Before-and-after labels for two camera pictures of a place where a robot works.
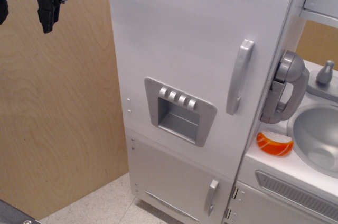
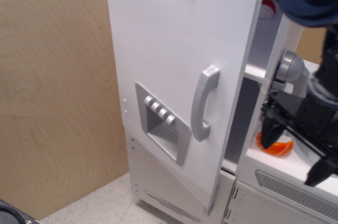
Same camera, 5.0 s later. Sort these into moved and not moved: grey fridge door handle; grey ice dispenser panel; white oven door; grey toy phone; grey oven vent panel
Moved: grey fridge door handle; grey ice dispenser panel
Not moved: grey oven vent panel; grey toy phone; white oven door
